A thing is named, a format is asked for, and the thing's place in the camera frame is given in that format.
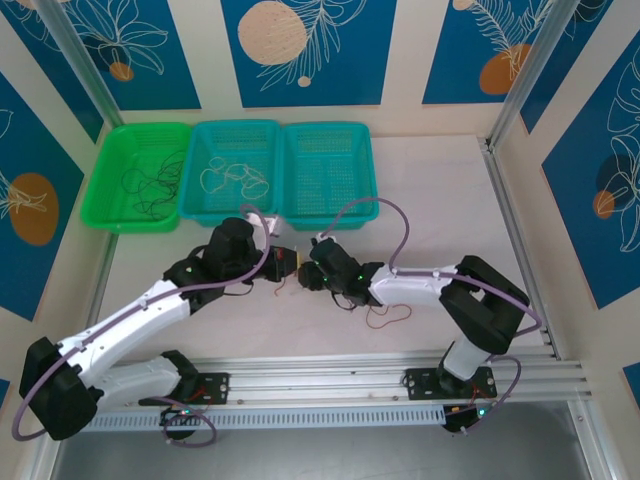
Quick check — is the thin white cable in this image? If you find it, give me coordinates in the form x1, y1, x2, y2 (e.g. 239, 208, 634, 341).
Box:
199, 157, 272, 204

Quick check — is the thin black cable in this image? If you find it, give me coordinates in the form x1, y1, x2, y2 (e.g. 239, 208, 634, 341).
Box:
122, 152, 184, 224

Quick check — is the teal plastic basket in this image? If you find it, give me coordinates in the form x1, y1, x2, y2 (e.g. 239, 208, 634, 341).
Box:
277, 122, 380, 232
178, 119, 281, 229

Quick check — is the green plastic basket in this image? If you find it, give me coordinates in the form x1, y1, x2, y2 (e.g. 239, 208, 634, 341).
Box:
80, 122, 194, 235

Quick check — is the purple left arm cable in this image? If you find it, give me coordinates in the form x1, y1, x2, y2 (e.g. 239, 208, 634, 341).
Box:
12, 203, 274, 446

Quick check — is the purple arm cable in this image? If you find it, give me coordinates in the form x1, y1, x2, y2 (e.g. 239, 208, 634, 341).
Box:
319, 198, 544, 437
12, 203, 274, 446

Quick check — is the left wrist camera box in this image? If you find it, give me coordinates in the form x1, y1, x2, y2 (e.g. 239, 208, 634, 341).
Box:
248, 212, 285, 237

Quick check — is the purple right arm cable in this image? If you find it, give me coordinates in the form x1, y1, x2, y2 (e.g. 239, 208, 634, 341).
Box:
319, 198, 544, 437

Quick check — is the aluminium rail frame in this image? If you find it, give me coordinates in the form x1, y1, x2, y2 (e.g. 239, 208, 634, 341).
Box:
42, 352, 594, 412

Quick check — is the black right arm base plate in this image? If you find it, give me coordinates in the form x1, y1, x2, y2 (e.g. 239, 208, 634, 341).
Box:
402, 367, 499, 401

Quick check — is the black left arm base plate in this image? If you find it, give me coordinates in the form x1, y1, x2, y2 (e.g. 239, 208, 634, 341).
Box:
189, 372, 231, 406

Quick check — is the slotted grey cable duct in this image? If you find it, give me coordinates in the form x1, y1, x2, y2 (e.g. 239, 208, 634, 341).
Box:
82, 405, 447, 432

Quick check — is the aluminium corner post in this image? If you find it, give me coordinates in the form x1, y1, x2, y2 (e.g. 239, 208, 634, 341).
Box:
489, 0, 576, 151
37, 0, 124, 129

